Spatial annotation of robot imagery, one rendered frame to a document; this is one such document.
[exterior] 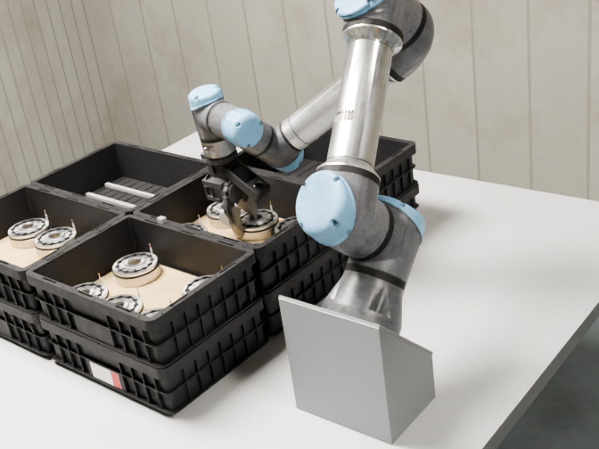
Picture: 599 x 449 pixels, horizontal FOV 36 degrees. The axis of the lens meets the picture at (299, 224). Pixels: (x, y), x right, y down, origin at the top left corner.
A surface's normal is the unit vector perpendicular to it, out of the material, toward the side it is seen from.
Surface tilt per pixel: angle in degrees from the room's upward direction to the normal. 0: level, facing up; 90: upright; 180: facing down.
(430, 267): 0
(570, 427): 0
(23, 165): 90
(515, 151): 90
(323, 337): 90
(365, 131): 55
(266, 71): 90
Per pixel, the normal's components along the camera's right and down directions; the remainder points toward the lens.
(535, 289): -0.13, -0.88
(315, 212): -0.67, -0.22
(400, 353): 0.78, 0.18
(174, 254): -0.63, 0.43
